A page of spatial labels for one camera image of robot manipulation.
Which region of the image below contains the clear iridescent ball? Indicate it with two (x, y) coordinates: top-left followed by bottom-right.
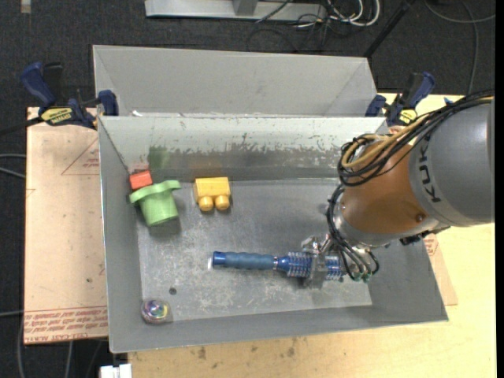
(140, 297), (172, 325)

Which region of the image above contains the yellow toy brick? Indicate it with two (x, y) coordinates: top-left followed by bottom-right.
(192, 176), (232, 213)

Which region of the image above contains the green flanged cylinder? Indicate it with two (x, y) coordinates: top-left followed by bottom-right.
(128, 180), (183, 228)

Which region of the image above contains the black cylinder on white bracket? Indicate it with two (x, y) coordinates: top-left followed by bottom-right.
(398, 231), (431, 246)

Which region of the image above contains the grey metal bin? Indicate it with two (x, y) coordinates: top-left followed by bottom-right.
(92, 44), (450, 354)

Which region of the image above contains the small red block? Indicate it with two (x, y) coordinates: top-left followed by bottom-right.
(128, 169), (154, 191)

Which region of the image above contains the blue hairbrush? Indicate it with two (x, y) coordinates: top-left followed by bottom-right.
(207, 249), (349, 283)

